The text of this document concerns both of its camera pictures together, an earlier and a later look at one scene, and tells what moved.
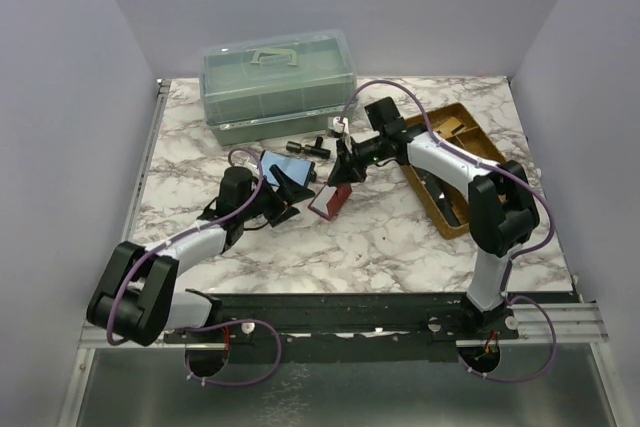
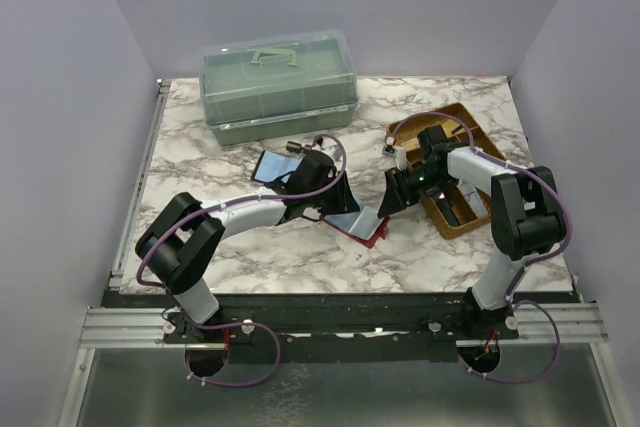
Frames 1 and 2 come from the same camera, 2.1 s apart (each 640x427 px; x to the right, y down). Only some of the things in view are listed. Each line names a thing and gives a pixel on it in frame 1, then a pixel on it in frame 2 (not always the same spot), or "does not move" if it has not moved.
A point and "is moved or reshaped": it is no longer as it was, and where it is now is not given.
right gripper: (350, 156) → (400, 189)
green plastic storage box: (275, 87) does not move
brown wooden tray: (458, 124) does not move
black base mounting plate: (353, 326) does not move
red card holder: (330, 199) is moved or reshaped
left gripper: (273, 200) → (334, 193)
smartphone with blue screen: (297, 170) does not move
